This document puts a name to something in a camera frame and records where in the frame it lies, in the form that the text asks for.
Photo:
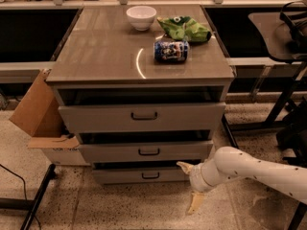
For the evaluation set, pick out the black table leg right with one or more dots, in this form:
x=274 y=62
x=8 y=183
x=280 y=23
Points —
x=228 y=132

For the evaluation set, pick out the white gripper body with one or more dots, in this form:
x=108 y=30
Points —
x=197 y=177

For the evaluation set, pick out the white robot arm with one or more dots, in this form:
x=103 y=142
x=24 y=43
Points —
x=229 y=164

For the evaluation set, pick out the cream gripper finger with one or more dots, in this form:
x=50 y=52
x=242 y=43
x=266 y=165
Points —
x=186 y=167
x=196 y=202

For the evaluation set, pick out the white ceramic bowl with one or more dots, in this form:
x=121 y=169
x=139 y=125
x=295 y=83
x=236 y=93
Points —
x=141 y=17

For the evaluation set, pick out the black table leg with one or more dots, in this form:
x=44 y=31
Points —
x=29 y=205
x=228 y=132

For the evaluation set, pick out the grey drawer cabinet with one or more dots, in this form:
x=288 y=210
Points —
x=105 y=61

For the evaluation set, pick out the black table leg left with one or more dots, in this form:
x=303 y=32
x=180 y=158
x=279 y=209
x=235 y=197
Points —
x=29 y=205

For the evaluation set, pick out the brown cardboard box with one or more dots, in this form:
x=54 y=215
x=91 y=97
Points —
x=37 y=115

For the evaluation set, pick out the green chip bag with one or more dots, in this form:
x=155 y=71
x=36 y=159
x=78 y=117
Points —
x=184 y=28

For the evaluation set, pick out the grey drawer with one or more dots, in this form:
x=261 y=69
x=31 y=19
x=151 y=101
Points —
x=134 y=152
x=145 y=175
x=141 y=117

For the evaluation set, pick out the blue printed can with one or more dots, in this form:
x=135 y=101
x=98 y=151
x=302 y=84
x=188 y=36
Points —
x=171 y=51

